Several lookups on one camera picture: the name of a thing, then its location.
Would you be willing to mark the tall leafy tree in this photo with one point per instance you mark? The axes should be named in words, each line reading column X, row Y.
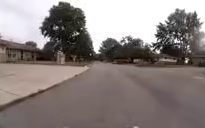
column 180, row 31

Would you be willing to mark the grey asphalt road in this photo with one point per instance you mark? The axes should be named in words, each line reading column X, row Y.
column 123, row 96

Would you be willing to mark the concrete kerb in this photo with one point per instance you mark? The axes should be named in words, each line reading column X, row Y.
column 40, row 90

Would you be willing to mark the large dark green tree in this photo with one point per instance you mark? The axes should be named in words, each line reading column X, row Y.
column 66, row 28

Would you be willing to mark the low brown-roofed house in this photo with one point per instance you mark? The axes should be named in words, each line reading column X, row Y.
column 10, row 50

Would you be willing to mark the dry grass lawn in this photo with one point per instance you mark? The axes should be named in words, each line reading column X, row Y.
column 43, row 62

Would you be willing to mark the dark-roofed house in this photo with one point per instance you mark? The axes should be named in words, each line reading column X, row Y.
column 203, row 56

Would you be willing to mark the pale brick mailbox pillar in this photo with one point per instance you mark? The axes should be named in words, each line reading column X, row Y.
column 60, row 57

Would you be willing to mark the pale concrete driveway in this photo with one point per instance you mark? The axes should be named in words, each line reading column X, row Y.
column 20, row 78

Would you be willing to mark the cluster of distant trees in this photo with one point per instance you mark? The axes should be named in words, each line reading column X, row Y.
column 128, row 48

